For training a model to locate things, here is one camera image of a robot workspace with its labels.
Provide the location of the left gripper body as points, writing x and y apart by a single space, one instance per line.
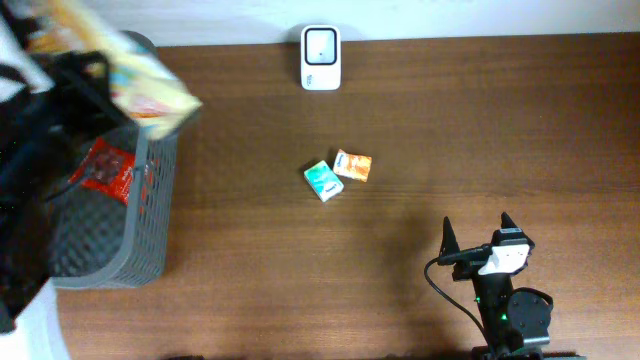
80 98

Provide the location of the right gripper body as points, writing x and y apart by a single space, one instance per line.
473 268

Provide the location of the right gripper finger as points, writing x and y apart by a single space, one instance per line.
507 222
449 245

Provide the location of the red Hacks candy bag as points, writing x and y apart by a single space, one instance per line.
106 169

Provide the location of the yellow snack bag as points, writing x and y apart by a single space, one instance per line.
140 85

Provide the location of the orange tissue pack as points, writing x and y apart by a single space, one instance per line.
352 166

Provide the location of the green tissue pack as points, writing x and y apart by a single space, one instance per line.
323 181

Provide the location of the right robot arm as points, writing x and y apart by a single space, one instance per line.
514 322

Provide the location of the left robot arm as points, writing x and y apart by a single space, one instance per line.
30 326

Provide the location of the white barcode scanner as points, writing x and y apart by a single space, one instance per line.
320 58

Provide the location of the grey plastic mesh basket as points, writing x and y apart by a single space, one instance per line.
99 242

